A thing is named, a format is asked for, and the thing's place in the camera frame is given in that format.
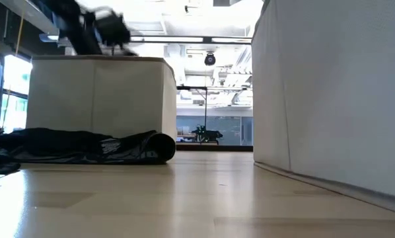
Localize black hanging reel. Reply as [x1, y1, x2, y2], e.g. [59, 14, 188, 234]
[203, 52, 217, 67]

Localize beige fabric storage bin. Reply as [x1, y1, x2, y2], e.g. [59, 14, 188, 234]
[251, 0, 395, 218]
[25, 55, 178, 140]

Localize dark green garment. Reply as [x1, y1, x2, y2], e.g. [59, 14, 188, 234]
[0, 127, 177, 175]

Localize black pole stand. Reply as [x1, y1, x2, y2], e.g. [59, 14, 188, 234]
[176, 85, 209, 143]

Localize black aluminium table frame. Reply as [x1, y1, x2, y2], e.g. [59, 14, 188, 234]
[176, 144, 254, 153]

